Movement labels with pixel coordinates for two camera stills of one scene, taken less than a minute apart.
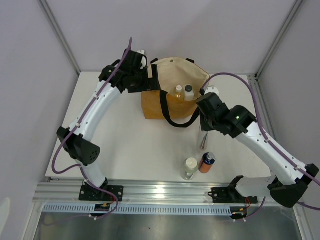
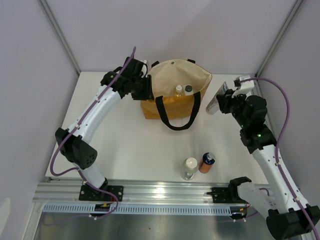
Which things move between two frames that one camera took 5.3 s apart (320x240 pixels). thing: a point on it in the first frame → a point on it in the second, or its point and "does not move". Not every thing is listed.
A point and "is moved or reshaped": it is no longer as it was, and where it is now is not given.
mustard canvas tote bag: [181, 83] does not move
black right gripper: [204, 127] → [226, 99]
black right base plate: [230, 195] does not move
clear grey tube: [203, 140] is moved or reshaped
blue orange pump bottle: [207, 160] does not move
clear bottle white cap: [190, 166] does not move
